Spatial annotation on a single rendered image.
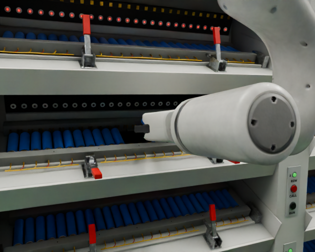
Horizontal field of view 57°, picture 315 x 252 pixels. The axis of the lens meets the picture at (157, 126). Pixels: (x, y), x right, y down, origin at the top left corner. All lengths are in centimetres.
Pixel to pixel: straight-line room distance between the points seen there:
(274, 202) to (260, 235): 9
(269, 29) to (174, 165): 34
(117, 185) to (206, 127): 28
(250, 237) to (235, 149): 49
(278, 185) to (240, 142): 47
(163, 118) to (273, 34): 18
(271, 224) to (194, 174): 26
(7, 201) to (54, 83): 21
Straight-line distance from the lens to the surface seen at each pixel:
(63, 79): 52
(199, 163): 62
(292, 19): 34
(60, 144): 60
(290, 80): 40
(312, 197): 95
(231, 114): 29
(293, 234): 84
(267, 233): 80
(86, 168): 54
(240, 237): 76
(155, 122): 45
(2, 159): 57
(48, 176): 55
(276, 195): 76
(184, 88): 58
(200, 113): 34
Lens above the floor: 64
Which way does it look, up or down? 7 degrees down
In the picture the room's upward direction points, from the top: straight up
